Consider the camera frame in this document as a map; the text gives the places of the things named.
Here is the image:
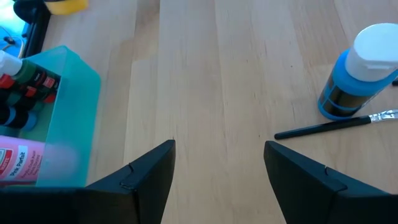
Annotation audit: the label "small bright red paint bottle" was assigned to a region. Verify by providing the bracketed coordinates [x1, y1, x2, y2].
[0, 73, 40, 99]

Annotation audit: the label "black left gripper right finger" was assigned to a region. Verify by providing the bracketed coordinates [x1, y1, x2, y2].
[263, 140, 398, 224]

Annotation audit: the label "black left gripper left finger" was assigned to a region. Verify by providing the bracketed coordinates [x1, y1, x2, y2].
[0, 139, 177, 224]

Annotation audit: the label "teal translucent plastic bin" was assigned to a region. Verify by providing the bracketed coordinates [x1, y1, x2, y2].
[0, 45, 102, 188]

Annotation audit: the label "black paintbrush grey-blue bristles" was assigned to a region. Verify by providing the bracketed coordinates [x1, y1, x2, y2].
[274, 108, 398, 141]

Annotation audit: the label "large pink paint bottle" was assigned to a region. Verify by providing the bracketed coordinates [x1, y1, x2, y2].
[0, 134, 78, 185]

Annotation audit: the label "small yellow paint bottle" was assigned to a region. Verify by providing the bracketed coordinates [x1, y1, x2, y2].
[43, 0, 90, 16]

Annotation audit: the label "small cerulean blue paint bottle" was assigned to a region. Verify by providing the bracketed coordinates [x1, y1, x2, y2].
[317, 22, 398, 122]

